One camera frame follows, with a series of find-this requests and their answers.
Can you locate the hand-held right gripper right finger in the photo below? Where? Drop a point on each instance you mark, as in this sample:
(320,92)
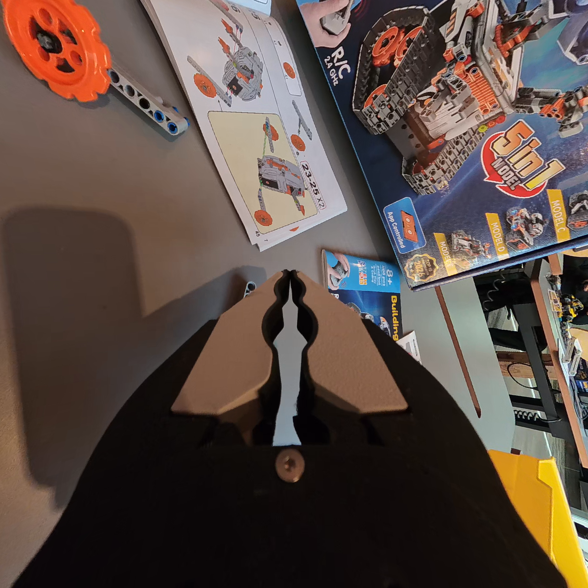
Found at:
(353,363)

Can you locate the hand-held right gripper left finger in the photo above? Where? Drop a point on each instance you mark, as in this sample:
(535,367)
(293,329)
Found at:
(229,363)

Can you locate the long grey holed beam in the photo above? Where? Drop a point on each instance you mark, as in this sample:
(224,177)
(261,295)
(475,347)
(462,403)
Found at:
(250,288)

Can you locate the grey desk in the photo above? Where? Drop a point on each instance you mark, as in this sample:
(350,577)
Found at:
(92,193)

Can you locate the robot sticker sheet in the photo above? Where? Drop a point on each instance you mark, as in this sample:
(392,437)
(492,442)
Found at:
(409,347)

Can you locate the closed blue instruction booklet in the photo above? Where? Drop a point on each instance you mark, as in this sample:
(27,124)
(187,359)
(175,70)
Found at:
(363,280)

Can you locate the wooden plank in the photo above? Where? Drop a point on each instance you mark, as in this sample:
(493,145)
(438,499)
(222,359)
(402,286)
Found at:
(519,365)

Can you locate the brown-topped background table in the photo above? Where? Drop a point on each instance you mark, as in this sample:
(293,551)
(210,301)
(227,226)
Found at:
(526,328)

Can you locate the blue toy robot box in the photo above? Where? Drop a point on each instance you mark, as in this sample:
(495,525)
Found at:
(459,206)

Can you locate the open white instruction booklet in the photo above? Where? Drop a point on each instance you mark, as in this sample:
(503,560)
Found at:
(257,151)

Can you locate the yellow plastic bin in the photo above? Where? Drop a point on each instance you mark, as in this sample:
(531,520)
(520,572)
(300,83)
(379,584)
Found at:
(537,514)

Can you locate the orange gear wheel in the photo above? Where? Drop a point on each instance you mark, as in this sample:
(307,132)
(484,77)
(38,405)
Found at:
(87,69)

